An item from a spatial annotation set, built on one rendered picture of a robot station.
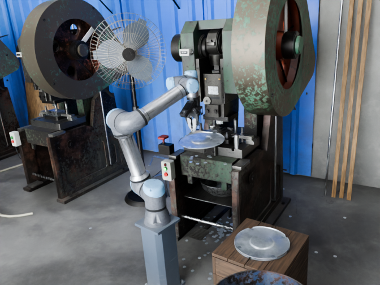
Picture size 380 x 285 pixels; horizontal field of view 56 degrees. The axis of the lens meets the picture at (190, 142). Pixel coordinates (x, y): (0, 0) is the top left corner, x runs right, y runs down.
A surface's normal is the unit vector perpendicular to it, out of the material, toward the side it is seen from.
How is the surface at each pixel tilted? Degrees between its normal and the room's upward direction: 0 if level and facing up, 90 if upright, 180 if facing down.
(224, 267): 90
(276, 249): 0
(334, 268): 0
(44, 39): 90
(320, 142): 90
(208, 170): 90
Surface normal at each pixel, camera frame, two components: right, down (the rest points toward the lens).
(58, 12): 0.83, 0.13
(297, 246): -0.07, -0.95
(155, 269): -0.64, 0.29
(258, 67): -0.50, 0.47
